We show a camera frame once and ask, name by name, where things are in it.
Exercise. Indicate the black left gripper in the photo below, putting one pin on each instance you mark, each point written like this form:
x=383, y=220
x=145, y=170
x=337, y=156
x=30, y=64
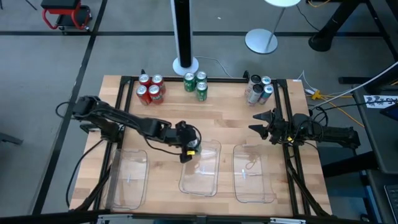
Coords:
x=174, y=137

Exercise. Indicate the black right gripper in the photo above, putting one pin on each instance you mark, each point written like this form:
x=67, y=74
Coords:
x=281, y=127

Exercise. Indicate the green Sprite soda can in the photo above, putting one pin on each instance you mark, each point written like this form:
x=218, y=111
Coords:
x=195, y=143
x=189, y=84
x=201, y=93
x=201, y=76

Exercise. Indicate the clear plastic bin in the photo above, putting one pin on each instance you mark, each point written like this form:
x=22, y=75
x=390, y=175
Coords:
x=127, y=186
x=253, y=186
x=199, y=183

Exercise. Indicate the red Fanta soda can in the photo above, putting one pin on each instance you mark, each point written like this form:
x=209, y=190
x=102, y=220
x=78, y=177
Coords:
x=155, y=95
x=144, y=79
x=142, y=95
x=157, y=80

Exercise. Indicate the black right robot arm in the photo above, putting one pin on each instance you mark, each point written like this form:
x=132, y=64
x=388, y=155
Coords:
x=335, y=135

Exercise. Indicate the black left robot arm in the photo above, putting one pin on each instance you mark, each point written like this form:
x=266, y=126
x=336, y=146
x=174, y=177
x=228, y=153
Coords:
x=136, y=119

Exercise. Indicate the white power adapter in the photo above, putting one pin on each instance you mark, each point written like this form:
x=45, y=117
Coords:
x=309, y=91

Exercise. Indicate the white floor lamp base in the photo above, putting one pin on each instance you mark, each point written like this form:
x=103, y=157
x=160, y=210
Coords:
x=261, y=41

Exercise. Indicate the black floor bar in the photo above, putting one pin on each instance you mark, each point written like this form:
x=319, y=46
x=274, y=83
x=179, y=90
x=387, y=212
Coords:
x=348, y=166
x=354, y=80

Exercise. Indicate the black desk leg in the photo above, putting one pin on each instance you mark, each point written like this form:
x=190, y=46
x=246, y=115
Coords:
x=329, y=34

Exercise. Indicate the dark grey desk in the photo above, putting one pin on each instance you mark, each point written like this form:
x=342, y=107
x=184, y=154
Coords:
x=379, y=146

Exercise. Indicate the white paper with black print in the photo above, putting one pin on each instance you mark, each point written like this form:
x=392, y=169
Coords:
x=379, y=101

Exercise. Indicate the dark tablet screen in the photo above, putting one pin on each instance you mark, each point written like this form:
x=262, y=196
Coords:
x=392, y=112

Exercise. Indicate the dark keyboard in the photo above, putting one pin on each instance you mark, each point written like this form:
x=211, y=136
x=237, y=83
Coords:
x=393, y=202

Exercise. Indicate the grey chair base leg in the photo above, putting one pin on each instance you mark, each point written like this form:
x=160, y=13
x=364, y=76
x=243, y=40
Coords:
x=11, y=139

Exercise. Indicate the red black rolling stool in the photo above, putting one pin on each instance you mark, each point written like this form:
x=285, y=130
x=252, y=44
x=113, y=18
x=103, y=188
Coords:
x=60, y=3

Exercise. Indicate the black aluminium table frame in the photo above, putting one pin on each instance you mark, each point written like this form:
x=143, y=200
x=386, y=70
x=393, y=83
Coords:
x=217, y=79

